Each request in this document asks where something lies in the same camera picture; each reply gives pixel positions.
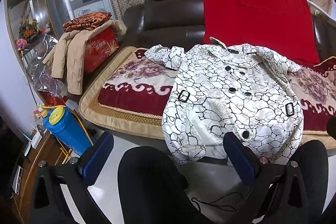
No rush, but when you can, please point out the orange black patterned cloth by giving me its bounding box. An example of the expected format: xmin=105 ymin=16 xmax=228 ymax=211
xmin=62 ymin=12 xmax=113 ymax=33

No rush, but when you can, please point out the red gift box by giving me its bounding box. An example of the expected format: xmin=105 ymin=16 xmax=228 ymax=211
xmin=83 ymin=27 xmax=119 ymax=74

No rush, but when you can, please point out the clear plastic wrap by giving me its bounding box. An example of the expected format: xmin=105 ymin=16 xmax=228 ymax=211
xmin=26 ymin=35 xmax=69 ymax=107

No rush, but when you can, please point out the beige quilted jacket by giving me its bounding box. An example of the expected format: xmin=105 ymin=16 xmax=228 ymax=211
xmin=42 ymin=20 xmax=128 ymax=96

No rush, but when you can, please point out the wooden cabinet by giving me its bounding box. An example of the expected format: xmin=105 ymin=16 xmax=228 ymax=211
xmin=10 ymin=132 xmax=72 ymax=214

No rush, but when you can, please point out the blue sprayer with yellow cap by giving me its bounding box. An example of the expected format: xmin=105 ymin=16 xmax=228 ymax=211
xmin=37 ymin=104 xmax=97 ymax=158

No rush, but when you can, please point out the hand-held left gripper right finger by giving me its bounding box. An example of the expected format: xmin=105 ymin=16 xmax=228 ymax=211
xmin=223 ymin=132 xmax=308 ymax=224

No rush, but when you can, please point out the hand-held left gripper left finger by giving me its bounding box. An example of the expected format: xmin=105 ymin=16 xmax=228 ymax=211
xmin=29 ymin=132 xmax=115 ymax=224

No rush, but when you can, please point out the large red cushion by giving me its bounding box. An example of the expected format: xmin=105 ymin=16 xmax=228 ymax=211
xmin=201 ymin=0 xmax=321 ymax=67

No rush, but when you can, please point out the thin black cable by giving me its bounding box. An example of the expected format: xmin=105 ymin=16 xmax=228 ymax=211
xmin=191 ymin=191 xmax=253 ymax=212

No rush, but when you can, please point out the artificial flower bouquet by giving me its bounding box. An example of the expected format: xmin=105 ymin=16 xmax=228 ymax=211
xmin=18 ymin=17 xmax=45 ymax=40

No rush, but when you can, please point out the white black-patterned coat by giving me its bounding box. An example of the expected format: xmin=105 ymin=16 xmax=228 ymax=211
xmin=144 ymin=38 xmax=305 ymax=166

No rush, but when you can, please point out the red floral sofa mat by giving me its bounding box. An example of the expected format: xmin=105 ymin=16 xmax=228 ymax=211
xmin=79 ymin=46 xmax=336 ymax=146

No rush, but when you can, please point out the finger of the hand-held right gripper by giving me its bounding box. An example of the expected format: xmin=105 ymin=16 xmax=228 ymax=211
xmin=326 ymin=116 xmax=336 ymax=141

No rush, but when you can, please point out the brown leather sofa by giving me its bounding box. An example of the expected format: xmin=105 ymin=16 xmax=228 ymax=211
xmin=123 ymin=0 xmax=336 ymax=70

